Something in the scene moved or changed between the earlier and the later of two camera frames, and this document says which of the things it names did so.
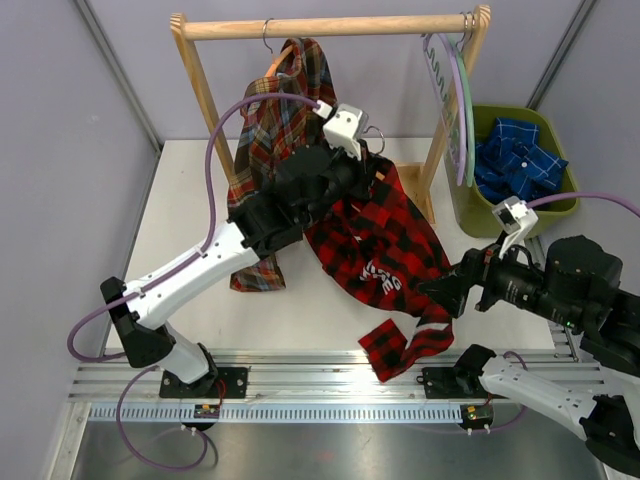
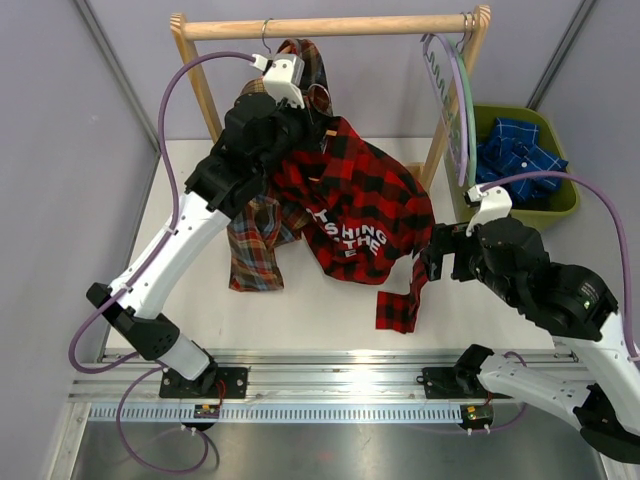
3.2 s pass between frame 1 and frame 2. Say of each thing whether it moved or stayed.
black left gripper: moved
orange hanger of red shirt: moved
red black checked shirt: moved
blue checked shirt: stayed
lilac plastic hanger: stayed
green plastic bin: stayed
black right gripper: moved
